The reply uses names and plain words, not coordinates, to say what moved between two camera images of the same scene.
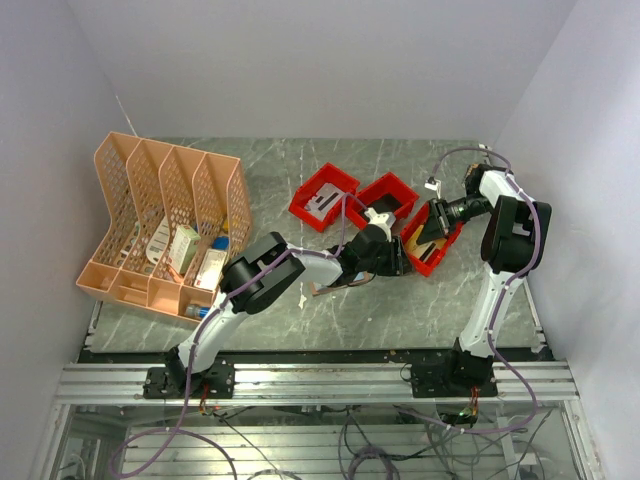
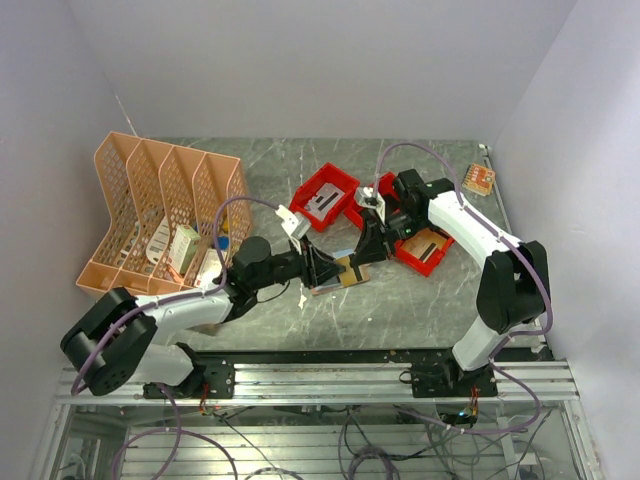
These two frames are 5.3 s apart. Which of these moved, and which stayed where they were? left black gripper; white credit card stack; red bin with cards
Moved: left black gripper
Stayed: red bin with cards; white credit card stack
